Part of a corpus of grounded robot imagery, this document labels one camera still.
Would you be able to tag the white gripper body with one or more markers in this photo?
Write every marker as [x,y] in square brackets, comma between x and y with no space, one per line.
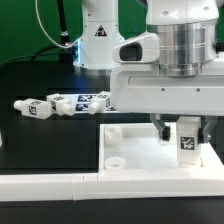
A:
[140,88]

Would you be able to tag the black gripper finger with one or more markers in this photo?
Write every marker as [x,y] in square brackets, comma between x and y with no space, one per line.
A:
[163,130]
[204,133]

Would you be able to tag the white square table top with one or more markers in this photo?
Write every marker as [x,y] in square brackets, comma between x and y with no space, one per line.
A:
[138,147]

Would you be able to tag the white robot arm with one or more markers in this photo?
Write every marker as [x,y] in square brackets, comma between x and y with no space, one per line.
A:
[175,67]

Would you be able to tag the white sheet with tags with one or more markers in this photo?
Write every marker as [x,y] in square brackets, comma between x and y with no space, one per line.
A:
[82,101]

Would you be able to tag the white L-shaped fence wall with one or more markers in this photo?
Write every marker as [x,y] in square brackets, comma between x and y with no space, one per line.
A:
[106,184]

